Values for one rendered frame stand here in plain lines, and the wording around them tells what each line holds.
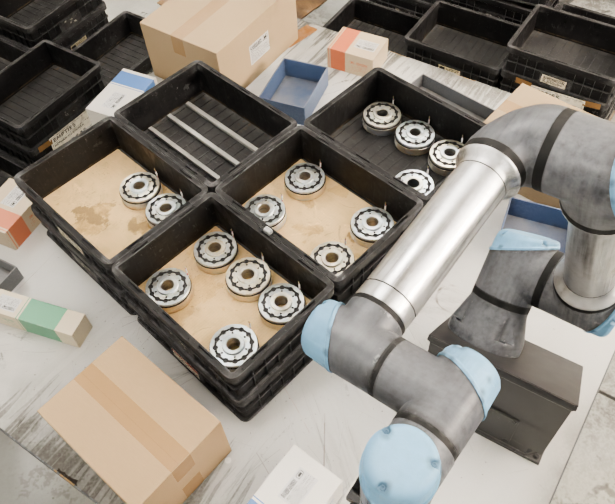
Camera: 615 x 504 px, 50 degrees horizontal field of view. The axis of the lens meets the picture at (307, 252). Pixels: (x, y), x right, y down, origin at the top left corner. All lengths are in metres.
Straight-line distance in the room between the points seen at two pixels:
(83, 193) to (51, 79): 1.04
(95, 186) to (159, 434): 0.73
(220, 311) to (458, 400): 0.87
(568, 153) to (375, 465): 0.47
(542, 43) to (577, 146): 1.89
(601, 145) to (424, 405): 0.40
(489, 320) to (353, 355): 0.60
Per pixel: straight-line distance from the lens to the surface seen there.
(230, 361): 1.39
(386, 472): 0.65
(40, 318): 1.69
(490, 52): 2.88
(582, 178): 0.90
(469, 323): 1.32
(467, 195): 0.86
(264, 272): 1.50
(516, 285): 1.30
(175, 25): 2.15
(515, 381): 1.26
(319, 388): 1.52
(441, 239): 0.82
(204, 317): 1.49
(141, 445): 1.36
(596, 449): 2.35
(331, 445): 1.47
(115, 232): 1.69
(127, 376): 1.43
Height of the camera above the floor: 2.08
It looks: 54 degrees down
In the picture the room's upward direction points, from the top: 4 degrees counter-clockwise
